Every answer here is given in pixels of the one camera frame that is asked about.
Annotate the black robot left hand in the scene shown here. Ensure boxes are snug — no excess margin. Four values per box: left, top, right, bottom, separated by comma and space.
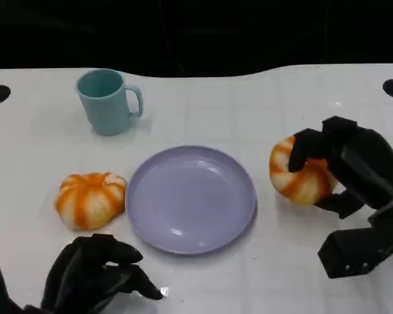
40, 233, 165, 314

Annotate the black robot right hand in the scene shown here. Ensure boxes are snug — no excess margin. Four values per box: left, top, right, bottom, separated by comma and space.
288, 115, 393, 220

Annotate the orange and white bread roll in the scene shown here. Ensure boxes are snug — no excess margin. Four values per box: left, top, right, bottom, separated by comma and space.
269, 135, 342, 207
54, 172, 128, 232

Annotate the lilac plate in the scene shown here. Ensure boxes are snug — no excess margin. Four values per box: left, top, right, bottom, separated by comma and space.
124, 145, 259, 256

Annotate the pale green mug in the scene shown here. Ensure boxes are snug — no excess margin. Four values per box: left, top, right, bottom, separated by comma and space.
75, 68, 144, 137

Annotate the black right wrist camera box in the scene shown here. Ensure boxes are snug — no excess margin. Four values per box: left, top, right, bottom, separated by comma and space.
317, 226, 393, 280

